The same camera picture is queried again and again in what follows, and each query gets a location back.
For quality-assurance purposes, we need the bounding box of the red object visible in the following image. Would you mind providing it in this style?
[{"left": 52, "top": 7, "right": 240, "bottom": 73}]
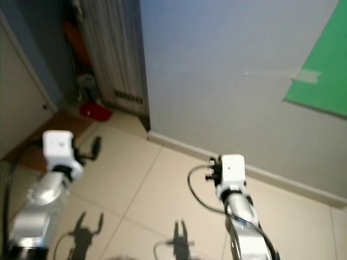
[{"left": 79, "top": 101, "right": 114, "bottom": 121}]

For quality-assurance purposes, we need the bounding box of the grey object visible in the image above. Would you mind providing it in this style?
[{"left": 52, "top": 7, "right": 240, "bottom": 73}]
[{"left": 76, "top": 73, "right": 101, "bottom": 101}]

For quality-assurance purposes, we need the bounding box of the white baseboard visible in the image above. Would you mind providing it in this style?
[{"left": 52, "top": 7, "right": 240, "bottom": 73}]
[{"left": 147, "top": 130, "right": 347, "bottom": 210}]

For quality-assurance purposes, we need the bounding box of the white door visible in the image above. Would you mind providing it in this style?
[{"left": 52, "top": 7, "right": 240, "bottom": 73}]
[{"left": 0, "top": 13, "right": 58, "bottom": 161}]

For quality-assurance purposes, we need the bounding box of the grey ribbed panel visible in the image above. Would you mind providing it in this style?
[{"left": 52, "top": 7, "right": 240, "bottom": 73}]
[{"left": 76, "top": 0, "right": 150, "bottom": 118}]

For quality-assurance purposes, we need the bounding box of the orange object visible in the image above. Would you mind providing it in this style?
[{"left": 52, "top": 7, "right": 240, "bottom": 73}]
[{"left": 62, "top": 19, "right": 91, "bottom": 72}]

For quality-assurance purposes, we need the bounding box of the pale tape strip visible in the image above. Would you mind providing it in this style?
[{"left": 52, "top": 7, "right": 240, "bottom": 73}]
[{"left": 243, "top": 68, "right": 321, "bottom": 85}]

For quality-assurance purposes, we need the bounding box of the green board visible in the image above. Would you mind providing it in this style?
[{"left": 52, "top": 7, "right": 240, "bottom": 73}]
[{"left": 282, "top": 0, "right": 347, "bottom": 119}]

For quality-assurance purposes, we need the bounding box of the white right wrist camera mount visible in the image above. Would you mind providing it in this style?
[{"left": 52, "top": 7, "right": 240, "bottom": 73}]
[{"left": 215, "top": 154, "right": 248, "bottom": 199}]

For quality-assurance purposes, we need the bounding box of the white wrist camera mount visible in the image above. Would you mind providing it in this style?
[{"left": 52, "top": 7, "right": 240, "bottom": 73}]
[
  {"left": 42, "top": 130, "right": 84, "bottom": 180},
  {"left": 215, "top": 154, "right": 248, "bottom": 199}
]

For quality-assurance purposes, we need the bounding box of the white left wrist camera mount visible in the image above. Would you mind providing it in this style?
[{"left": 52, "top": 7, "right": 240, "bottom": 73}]
[{"left": 42, "top": 130, "right": 84, "bottom": 180}]

